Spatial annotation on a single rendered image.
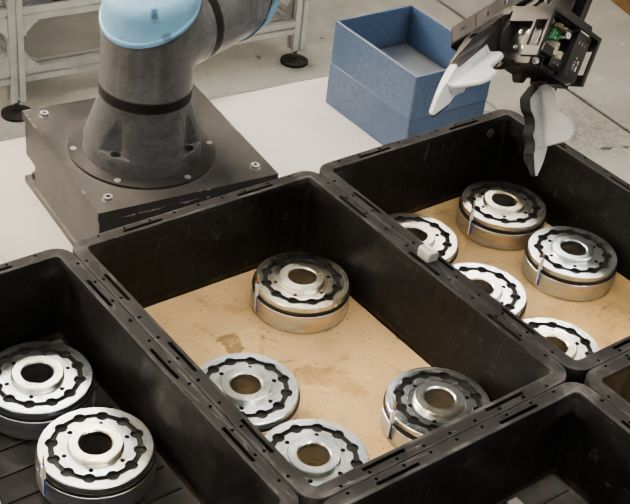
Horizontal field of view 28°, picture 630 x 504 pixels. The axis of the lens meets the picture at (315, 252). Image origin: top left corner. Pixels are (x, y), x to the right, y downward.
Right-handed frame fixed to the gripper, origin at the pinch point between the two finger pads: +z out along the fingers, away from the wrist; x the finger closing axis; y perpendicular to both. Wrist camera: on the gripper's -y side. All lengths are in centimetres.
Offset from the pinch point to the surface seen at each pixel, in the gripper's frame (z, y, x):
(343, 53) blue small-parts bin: -19, -63, 20
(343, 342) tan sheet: 22.8, -7.8, -0.7
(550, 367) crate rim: 18.3, 15.4, 4.6
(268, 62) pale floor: -49, -216, 93
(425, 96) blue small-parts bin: -15, -48, 26
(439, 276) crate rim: 13.4, 1.2, 0.4
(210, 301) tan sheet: 24.0, -18.9, -10.7
